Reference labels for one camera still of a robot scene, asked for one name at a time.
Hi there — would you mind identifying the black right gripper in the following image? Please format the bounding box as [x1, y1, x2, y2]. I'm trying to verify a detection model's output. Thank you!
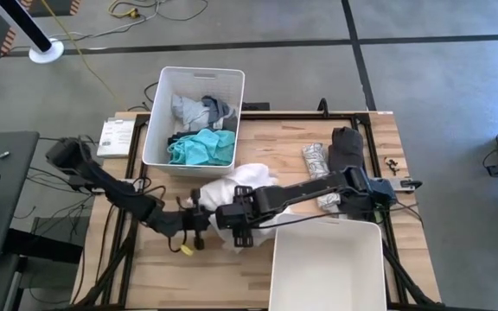
[214, 185, 261, 250]

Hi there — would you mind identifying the black garment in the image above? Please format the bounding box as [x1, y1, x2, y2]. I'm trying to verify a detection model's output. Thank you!
[167, 130, 199, 146]

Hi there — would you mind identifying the teal garment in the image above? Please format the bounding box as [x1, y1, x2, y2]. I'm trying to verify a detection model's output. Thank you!
[166, 128, 237, 167]

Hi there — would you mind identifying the white crinkled garment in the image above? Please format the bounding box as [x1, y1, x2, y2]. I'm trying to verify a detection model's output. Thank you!
[187, 162, 294, 254]

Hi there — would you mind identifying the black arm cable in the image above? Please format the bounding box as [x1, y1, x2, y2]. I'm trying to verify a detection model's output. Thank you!
[255, 201, 424, 231]

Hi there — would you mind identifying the white leaf print cloth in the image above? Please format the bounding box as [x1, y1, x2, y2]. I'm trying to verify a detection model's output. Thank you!
[301, 142, 342, 212]

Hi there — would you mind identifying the black aluminium table frame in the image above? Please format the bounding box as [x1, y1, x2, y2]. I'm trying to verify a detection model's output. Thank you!
[75, 110, 444, 311]

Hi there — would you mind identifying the dark grey garment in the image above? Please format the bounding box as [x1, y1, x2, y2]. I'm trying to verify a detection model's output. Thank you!
[327, 126, 366, 174]

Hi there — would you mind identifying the grey floor cable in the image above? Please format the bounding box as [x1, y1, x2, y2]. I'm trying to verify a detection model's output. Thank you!
[49, 0, 209, 43]

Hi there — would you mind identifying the long yellow cable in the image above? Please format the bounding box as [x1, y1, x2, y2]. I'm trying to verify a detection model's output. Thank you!
[40, 0, 129, 111]

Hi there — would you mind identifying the light blue geometric patterned garment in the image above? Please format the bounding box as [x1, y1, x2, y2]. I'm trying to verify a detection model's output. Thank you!
[170, 93, 215, 133]

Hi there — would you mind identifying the white perforated plastic basket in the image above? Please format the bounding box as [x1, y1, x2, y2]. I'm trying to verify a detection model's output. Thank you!
[268, 214, 389, 311]
[142, 66, 246, 179]

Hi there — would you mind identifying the coiled yellow cable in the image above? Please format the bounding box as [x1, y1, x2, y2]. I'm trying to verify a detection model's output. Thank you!
[108, 0, 143, 20]

